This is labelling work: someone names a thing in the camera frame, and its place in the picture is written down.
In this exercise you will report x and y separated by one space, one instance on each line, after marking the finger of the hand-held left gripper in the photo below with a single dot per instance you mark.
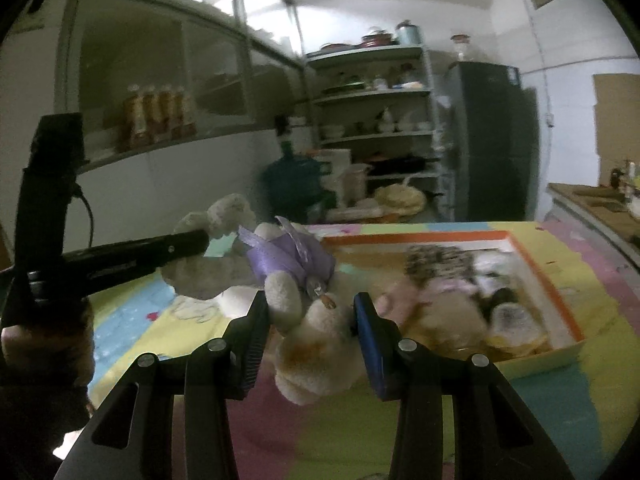
140 256

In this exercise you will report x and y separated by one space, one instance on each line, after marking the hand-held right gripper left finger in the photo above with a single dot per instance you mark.
252 345

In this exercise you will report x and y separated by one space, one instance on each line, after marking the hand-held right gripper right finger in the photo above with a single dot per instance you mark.
372 355

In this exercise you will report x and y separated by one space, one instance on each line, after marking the beige teddy bear purple dress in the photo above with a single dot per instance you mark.
315 330

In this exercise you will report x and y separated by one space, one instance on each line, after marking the leopard print plush toy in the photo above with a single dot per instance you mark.
440 260

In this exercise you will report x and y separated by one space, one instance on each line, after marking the black and white plush toy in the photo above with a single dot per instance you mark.
500 295

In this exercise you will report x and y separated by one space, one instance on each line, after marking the cream yellow plush toy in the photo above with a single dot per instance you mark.
515 322

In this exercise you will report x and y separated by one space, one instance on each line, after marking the cardboard box with orange rim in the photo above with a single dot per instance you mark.
545 290

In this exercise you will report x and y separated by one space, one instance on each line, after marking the person's left hand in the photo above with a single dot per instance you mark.
45 355

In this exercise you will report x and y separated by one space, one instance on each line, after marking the colourful foam mat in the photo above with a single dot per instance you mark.
340 425

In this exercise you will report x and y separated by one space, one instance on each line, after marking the basket with cream cloth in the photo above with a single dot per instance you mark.
400 197

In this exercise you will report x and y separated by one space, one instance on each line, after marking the blue water jug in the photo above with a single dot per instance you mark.
292 180

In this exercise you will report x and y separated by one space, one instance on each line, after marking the water jug pump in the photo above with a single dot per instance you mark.
285 132

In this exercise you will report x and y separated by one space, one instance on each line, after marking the dark refrigerator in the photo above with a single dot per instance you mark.
490 140

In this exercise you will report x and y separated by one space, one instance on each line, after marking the white shelf rack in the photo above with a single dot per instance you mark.
370 95

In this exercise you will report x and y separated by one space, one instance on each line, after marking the wooden counter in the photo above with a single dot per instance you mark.
595 205

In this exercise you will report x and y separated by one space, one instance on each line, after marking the red pot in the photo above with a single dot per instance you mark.
372 38

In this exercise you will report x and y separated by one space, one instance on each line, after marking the white vase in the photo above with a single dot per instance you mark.
460 46

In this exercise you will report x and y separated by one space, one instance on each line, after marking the teal pot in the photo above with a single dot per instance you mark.
409 34

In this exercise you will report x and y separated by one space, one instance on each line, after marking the glass-fronted wall cabinet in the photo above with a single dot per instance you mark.
130 45

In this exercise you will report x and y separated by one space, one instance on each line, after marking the cardboard sheet on wall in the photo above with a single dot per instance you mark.
615 125

